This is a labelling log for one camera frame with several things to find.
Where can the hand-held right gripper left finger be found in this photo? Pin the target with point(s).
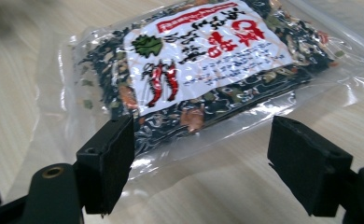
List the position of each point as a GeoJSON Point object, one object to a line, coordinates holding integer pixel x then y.
{"type": "Point", "coordinates": [105, 161]}

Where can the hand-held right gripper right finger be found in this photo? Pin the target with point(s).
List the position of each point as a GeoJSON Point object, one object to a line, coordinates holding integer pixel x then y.
{"type": "Point", "coordinates": [307, 165]}

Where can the clear bag of dried vegetables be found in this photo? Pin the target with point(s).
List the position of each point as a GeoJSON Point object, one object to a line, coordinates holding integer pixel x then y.
{"type": "Point", "coordinates": [208, 68]}

